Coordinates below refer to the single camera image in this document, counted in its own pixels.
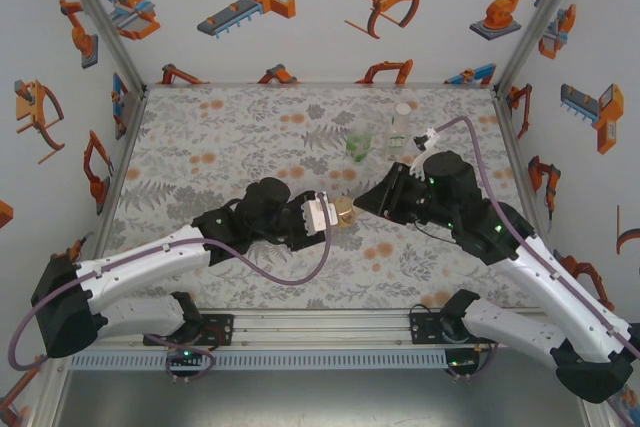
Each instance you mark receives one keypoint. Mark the yellow tea bottle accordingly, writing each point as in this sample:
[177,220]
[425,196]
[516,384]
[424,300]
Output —
[344,219]

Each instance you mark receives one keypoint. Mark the short clear green-label bottle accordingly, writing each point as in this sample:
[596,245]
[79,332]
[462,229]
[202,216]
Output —
[360,144]

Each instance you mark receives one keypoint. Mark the tall clear white-label bottle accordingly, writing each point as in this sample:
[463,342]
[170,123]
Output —
[397,137]

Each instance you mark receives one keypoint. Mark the white bottle cap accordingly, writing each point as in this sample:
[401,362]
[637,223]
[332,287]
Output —
[402,109]

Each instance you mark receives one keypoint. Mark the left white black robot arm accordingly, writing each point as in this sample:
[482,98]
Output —
[140,267]

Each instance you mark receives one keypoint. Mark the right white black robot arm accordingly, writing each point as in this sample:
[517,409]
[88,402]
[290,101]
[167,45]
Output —
[550,297]

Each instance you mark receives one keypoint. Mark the floral table mat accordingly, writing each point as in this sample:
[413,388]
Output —
[250,122]

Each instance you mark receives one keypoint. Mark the small circuit board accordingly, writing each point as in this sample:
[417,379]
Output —
[182,353]
[460,363]

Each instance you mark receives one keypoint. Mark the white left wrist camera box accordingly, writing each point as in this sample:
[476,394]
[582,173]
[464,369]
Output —
[317,214]

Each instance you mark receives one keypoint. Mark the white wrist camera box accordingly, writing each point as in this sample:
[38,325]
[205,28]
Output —
[427,139]
[317,214]

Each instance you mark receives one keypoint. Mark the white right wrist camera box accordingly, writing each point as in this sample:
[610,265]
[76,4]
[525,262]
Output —
[427,139]

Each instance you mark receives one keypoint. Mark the aluminium side rail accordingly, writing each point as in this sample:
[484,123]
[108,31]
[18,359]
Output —
[127,147]
[515,147]

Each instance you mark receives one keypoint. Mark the aluminium front rail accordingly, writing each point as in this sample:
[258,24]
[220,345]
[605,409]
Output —
[320,329]

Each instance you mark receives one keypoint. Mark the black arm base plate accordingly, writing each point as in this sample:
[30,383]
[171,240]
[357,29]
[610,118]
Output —
[420,327]
[222,329]

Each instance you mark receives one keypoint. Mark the aluminium frame post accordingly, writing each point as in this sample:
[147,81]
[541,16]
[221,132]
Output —
[542,12]
[100,12]

